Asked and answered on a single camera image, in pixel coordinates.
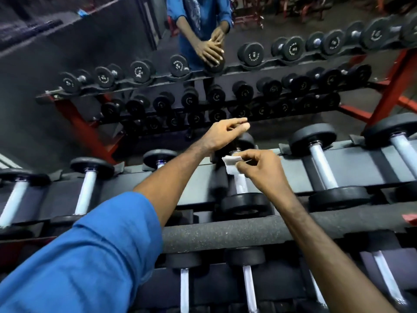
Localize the person's right hand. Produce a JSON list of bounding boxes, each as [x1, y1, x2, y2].
[[233, 148, 294, 203]]

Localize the person's left hand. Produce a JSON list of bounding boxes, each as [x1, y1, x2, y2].
[[202, 117, 251, 154]]

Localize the small white cloth piece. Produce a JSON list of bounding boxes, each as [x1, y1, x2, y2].
[[222, 155, 243, 175]]

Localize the person's right forearm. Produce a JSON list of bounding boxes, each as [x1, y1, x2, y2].
[[278, 191, 400, 313]]

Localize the person's left forearm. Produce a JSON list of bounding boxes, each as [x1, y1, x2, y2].
[[133, 137, 211, 229]]

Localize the grey foam padded bar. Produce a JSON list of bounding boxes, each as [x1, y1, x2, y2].
[[161, 200, 417, 255]]

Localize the row of large black dumbbells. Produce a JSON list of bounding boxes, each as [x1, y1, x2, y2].
[[0, 113, 417, 232]]

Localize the black and red weight rack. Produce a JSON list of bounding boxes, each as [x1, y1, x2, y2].
[[0, 139, 417, 313]]

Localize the person's blue sleeve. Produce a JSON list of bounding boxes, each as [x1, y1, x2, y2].
[[0, 191, 164, 313]]

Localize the black dumbbell chrome handle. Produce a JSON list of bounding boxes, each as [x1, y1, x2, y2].
[[164, 252, 204, 313], [224, 246, 267, 313], [300, 257, 329, 311], [358, 231, 417, 313]]

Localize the large wall mirror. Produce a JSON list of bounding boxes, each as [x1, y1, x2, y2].
[[0, 0, 417, 166]]

